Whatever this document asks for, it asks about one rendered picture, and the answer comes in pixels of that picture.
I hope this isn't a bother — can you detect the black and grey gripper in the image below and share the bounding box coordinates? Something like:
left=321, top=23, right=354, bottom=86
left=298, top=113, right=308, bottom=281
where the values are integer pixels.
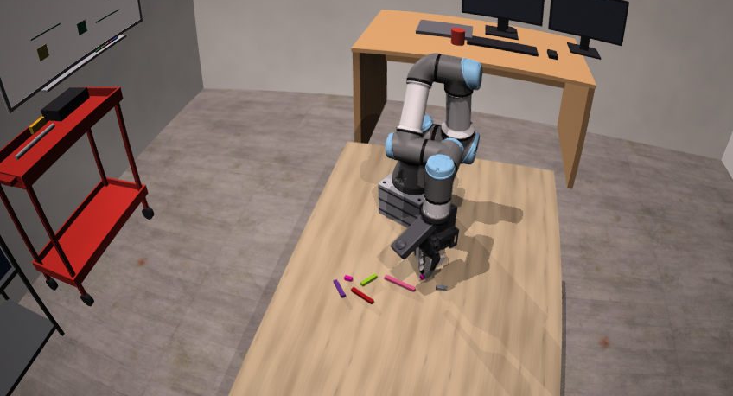
left=414, top=202, right=459, bottom=279

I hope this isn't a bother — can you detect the red rod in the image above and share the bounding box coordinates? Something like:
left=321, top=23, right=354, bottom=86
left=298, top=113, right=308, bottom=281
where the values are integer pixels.
left=351, top=287, right=374, bottom=304

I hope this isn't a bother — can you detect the purple rod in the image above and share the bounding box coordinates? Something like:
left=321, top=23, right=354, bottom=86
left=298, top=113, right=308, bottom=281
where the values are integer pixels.
left=334, top=279, right=346, bottom=298

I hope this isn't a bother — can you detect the lime green rod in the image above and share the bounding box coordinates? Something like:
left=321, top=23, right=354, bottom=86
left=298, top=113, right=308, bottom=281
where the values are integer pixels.
left=360, top=274, right=378, bottom=286

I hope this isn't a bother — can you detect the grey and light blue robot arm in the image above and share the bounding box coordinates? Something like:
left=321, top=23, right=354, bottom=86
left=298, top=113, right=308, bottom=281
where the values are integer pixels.
left=386, top=53, right=482, bottom=259

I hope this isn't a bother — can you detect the pink rod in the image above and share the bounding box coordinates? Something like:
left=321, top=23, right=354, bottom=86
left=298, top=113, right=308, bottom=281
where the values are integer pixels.
left=385, top=275, right=416, bottom=292

